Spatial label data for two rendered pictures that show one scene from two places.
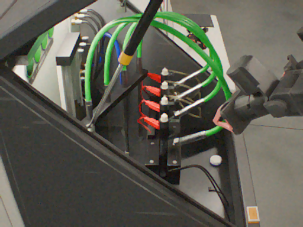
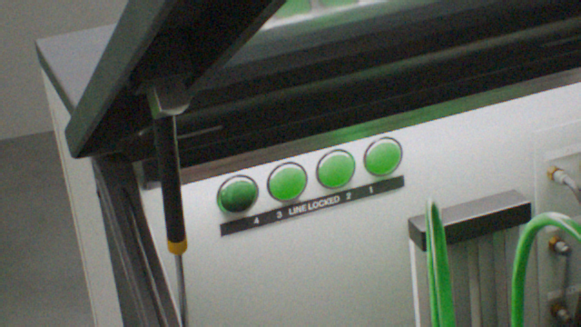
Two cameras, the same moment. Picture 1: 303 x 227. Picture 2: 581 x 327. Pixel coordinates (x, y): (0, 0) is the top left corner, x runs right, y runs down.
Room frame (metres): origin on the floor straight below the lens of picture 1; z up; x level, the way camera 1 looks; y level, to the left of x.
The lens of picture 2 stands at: (0.35, -0.93, 2.01)
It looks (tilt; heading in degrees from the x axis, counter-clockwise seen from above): 26 degrees down; 71
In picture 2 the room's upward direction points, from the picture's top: 7 degrees counter-clockwise
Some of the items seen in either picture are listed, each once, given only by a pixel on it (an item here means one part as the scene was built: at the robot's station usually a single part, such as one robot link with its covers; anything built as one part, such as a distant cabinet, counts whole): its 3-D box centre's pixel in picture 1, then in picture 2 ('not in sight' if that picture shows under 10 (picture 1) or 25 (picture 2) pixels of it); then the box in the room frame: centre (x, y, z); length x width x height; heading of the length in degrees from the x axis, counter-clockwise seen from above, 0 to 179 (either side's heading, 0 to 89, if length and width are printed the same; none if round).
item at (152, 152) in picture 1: (163, 145); not in sight; (1.02, -0.04, 0.91); 0.34 x 0.10 x 0.15; 178
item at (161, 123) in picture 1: (167, 149); not in sight; (0.89, -0.05, 1.00); 0.05 x 0.03 x 0.21; 88
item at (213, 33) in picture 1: (199, 46); not in sight; (1.59, -0.21, 0.97); 0.70 x 0.22 x 0.03; 178
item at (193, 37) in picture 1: (199, 34); not in sight; (1.63, -0.21, 1.01); 0.23 x 0.11 x 0.06; 178
